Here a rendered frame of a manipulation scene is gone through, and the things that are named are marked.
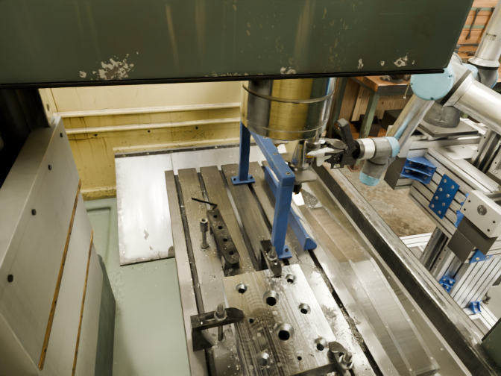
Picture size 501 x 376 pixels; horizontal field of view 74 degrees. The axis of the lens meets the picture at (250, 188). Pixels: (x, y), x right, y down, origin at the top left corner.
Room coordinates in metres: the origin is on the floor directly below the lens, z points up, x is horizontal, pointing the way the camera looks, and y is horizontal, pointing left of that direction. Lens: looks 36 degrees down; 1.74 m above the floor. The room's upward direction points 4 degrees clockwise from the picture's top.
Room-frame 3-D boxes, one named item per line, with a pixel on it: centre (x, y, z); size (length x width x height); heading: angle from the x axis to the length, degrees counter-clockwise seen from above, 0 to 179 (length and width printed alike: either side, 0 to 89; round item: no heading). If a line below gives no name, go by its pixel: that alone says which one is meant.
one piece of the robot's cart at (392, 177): (1.38, -0.83, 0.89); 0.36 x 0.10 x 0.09; 106
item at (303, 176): (0.80, -0.15, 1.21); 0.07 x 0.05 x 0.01; 108
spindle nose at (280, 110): (0.57, -0.05, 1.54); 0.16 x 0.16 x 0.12
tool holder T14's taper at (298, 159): (0.85, -0.14, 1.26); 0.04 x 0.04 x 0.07
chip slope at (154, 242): (1.19, 0.15, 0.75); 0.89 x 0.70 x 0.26; 108
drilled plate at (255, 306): (0.49, -0.09, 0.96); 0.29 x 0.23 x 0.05; 18
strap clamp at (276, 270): (0.67, -0.07, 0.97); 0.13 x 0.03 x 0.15; 18
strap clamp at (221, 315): (0.46, 0.06, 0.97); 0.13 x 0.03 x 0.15; 108
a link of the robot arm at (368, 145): (1.06, -0.39, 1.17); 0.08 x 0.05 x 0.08; 18
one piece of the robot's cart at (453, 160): (1.17, -0.94, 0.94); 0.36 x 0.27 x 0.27; 16
